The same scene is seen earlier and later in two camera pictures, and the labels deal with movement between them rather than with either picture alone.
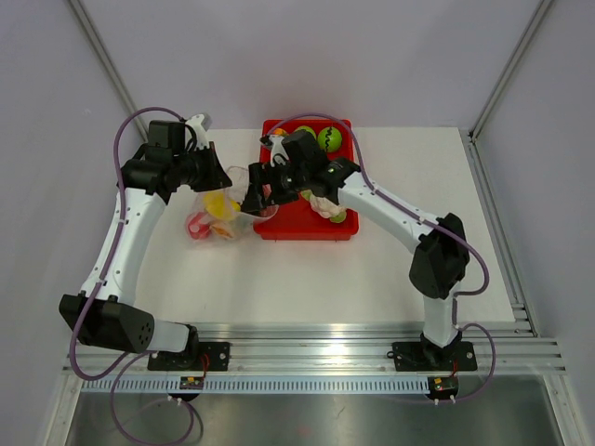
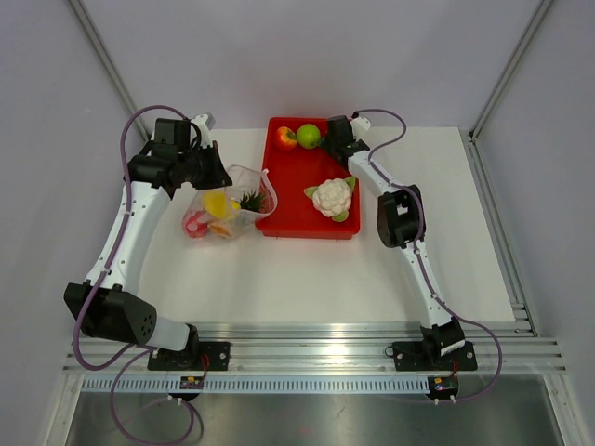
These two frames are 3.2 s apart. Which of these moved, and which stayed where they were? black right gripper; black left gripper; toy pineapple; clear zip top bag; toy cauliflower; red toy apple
Moved: black right gripper; toy pineapple
Stayed: clear zip top bag; black left gripper; toy cauliflower; red toy apple
